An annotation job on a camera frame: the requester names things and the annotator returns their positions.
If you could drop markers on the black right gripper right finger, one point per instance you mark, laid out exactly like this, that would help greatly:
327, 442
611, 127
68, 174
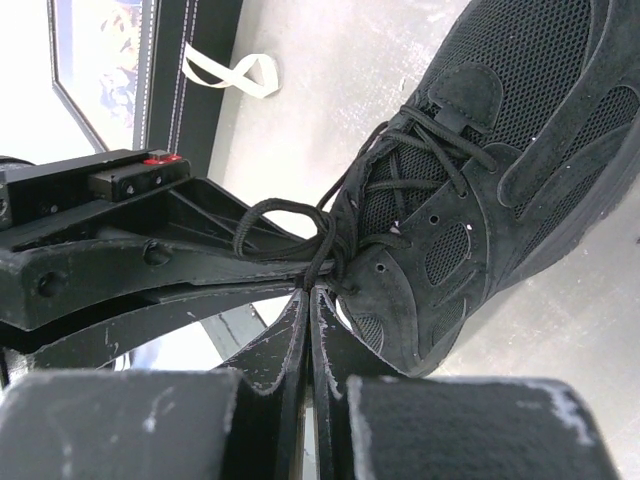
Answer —
375, 423

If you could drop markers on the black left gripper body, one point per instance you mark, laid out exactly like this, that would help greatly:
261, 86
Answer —
113, 195

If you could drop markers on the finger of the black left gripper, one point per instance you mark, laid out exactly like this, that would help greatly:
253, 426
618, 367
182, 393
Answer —
94, 336
54, 266

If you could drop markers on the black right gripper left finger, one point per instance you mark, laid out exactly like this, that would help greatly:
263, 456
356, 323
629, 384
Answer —
243, 420

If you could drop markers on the black shoe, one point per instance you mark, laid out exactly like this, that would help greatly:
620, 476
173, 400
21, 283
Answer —
523, 131

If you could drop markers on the black framed compartment box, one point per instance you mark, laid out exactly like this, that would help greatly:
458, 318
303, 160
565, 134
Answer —
126, 72

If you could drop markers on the white ribbon loop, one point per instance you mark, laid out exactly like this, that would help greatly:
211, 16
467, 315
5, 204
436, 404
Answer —
256, 75

